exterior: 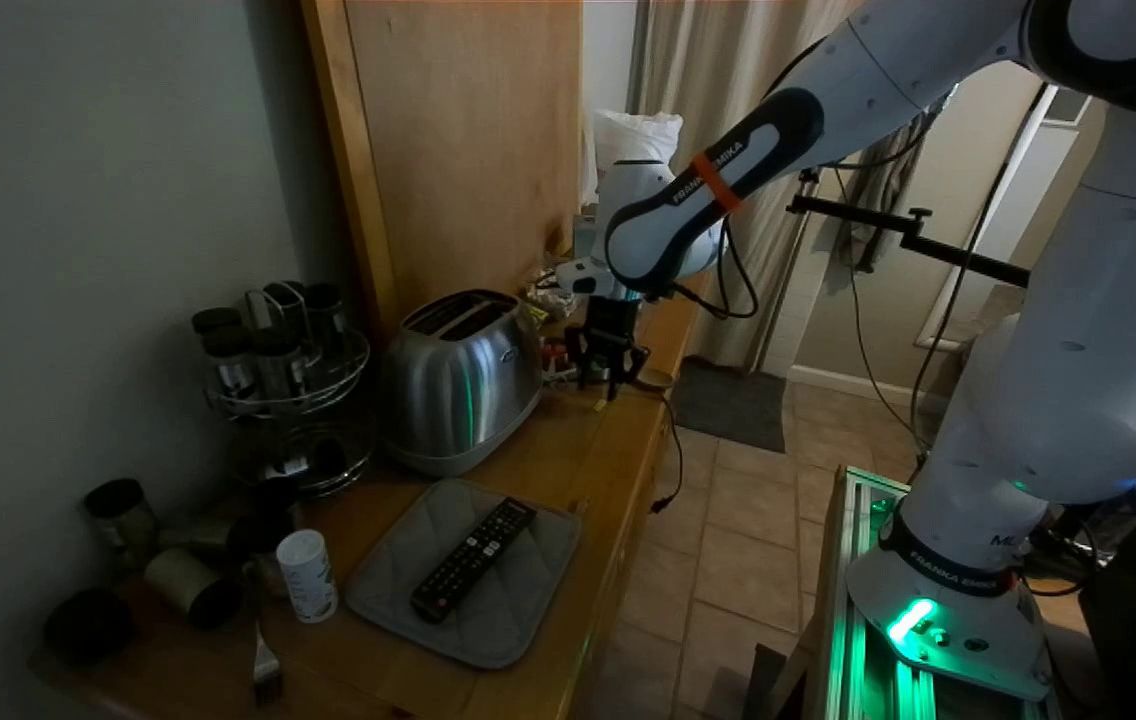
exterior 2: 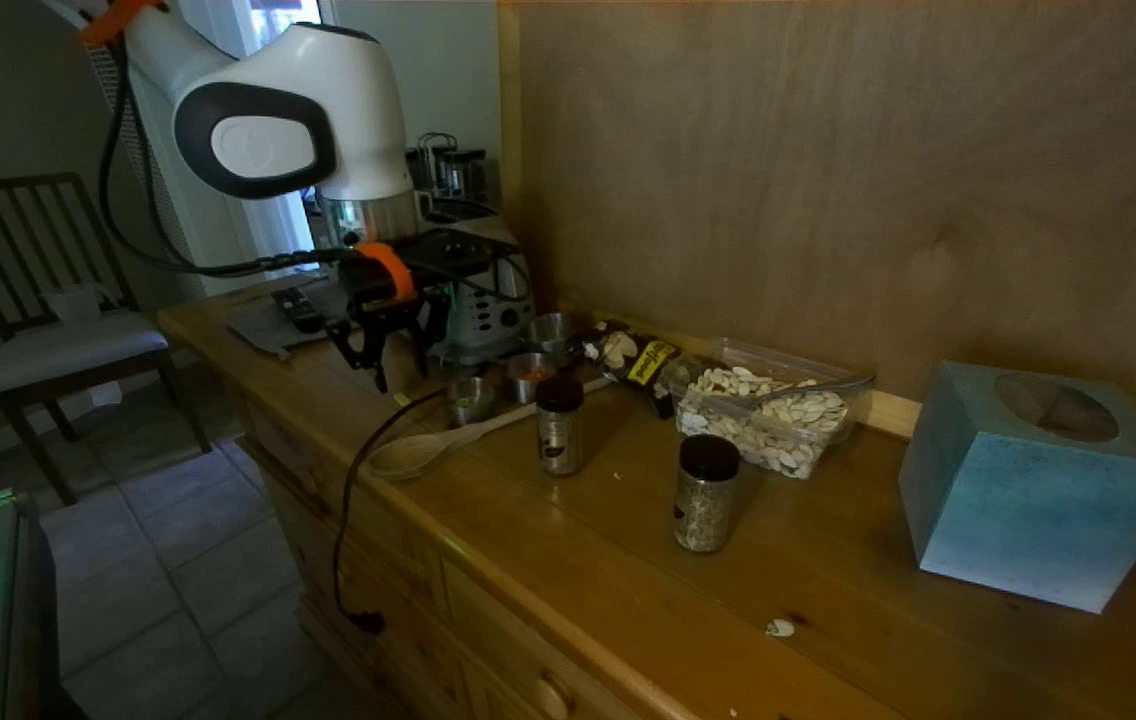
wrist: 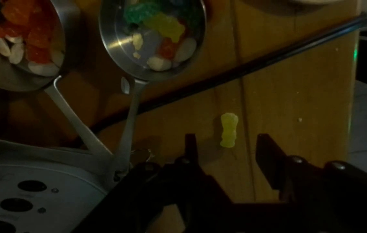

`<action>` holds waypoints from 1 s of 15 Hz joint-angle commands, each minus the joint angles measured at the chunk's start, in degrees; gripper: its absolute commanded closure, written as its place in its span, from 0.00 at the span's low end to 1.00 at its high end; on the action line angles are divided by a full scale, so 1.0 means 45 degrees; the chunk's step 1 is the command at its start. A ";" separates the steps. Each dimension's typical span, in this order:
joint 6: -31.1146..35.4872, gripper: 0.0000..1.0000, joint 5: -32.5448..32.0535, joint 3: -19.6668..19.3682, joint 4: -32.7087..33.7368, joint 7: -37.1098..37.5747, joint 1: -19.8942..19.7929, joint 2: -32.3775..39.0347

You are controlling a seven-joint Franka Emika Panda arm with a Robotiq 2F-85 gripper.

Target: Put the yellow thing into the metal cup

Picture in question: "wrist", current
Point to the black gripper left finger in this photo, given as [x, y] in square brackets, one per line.
[191, 150]

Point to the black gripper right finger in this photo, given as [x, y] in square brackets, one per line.
[274, 164]

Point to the yellow gummy bear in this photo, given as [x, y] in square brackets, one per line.
[229, 130]

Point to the yellow gummy candy in cup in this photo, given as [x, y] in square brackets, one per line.
[165, 27]

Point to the metal cup with mixed candies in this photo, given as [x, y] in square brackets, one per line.
[114, 43]

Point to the green gummy candy in cup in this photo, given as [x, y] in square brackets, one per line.
[138, 12]

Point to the silver toaster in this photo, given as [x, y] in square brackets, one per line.
[41, 190]

